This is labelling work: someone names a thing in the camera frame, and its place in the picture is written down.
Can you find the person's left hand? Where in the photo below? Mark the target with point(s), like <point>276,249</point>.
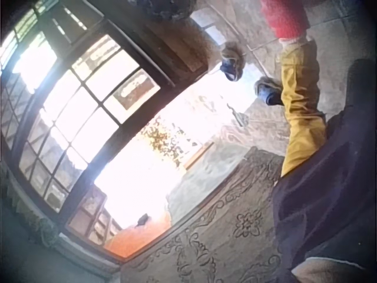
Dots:
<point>287,17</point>

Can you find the person's legs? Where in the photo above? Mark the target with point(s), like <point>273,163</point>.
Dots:
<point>266,90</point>

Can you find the dark framed grid window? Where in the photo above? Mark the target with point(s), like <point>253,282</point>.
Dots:
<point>85,97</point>

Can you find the ornate patterned rug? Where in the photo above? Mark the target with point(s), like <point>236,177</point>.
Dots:
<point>224,230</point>

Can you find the small dark floor object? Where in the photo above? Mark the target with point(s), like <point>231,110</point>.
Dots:
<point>142,220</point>

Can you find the small paned door panel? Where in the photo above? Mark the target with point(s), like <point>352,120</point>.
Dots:
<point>92,216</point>

